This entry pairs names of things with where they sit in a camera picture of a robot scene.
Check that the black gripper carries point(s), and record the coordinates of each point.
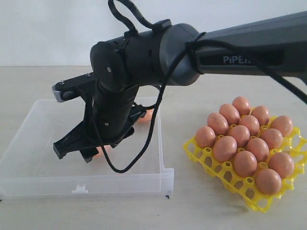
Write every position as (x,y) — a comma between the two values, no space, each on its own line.
(108,119)

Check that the brown egg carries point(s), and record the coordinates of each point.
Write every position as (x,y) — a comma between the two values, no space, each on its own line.
(268,181)
(230,113)
(245,164)
(224,148)
(262,114)
(251,123)
(205,137)
(100,151)
(272,137)
(146,119)
(258,148)
(241,134)
(218,123)
(242,105)
(284,124)

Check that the brown egg second row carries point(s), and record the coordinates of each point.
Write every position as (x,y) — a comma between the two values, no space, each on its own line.
(283,164)

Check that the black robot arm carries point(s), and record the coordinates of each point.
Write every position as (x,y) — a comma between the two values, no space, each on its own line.
(174,55)

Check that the clear plastic drawer bin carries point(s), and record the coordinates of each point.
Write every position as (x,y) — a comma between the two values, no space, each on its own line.
(30,169)

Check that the yellow plastic egg tray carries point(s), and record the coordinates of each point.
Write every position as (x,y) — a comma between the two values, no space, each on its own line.
(259,169)

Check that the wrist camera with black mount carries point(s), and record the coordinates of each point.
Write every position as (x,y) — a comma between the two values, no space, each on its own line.
(80,86)

